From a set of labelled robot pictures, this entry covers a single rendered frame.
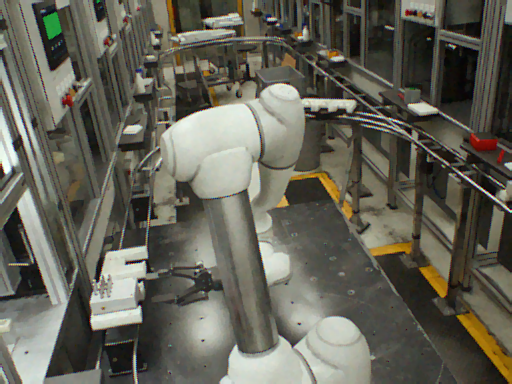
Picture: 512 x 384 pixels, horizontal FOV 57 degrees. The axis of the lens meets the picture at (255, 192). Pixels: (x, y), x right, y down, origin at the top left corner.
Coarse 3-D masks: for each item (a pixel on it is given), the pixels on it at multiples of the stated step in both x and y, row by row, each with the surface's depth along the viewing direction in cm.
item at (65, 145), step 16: (64, 0) 194; (64, 16) 193; (64, 32) 189; (80, 64) 209; (80, 80) 205; (64, 128) 169; (64, 144) 167; (80, 144) 188; (96, 144) 248; (64, 160) 164; (80, 160) 185; (64, 176) 161; (80, 176) 181; (64, 192) 159; (80, 192) 178; (80, 208) 175; (80, 224) 172; (80, 240) 168
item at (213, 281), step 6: (204, 270) 141; (210, 270) 142; (216, 270) 142; (198, 276) 141; (204, 276) 142; (210, 276) 142; (216, 276) 140; (198, 282) 142; (210, 282) 143; (216, 282) 140; (210, 288) 144; (216, 288) 141; (222, 288) 142
